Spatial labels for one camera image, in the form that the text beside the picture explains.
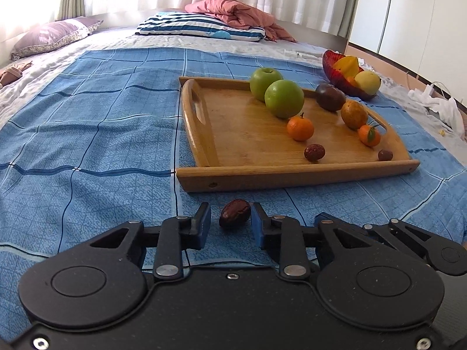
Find green apple with stem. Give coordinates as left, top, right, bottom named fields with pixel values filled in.
left=249, top=67, right=283, bottom=102

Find brownish orange fruit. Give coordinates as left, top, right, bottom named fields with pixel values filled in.
left=340, top=99, right=368, bottom=130

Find small mandarin without leaf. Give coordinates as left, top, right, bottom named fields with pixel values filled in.
left=287, top=114, right=314, bottom=141

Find brown cloth at left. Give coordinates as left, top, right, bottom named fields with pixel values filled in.
left=0, top=62, right=32, bottom=89

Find white wardrobe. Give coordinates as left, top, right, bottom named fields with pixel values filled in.
left=350, top=0, right=466, bottom=104

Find small orange in bowl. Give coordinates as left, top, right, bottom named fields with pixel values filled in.
left=346, top=77, right=358, bottom=88

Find pink blanket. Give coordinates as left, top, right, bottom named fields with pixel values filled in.
left=184, top=0, right=296, bottom=43

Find red glass fruit bowl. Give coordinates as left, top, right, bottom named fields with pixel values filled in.
left=322, top=50, right=376, bottom=101

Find small mandarin with leaf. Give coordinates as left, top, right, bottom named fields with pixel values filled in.
left=357, top=124, right=381, bottom=148

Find purple floral pillow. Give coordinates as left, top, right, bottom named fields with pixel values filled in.
left=10, top=17, right=103, bottom=60

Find right green curtain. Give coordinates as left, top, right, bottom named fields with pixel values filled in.
left=337, top=0, right=358, bottom=40

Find red date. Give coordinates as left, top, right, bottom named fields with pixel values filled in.
left=378, top=149, right=393, bottom=161
left=304, top=143, right=325, bottom=162
left=218, top=199, right=251, bottom=231

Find wooden serving tray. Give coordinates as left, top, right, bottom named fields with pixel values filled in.
left=176, top=77, right=419, bottom=192

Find white crumpled clothes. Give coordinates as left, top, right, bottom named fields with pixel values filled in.
left=408, top=85, right=465, bottom=140

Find white charger cable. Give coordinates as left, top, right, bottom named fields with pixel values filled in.
left=404, top=70, right=457, bottom=100

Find smooth green apple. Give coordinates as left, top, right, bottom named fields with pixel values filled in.
left=264, top=80, right=305, bottom=118

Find blue striped pillow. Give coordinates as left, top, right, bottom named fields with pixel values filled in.
left=135, top=11, right=266, bottom=42

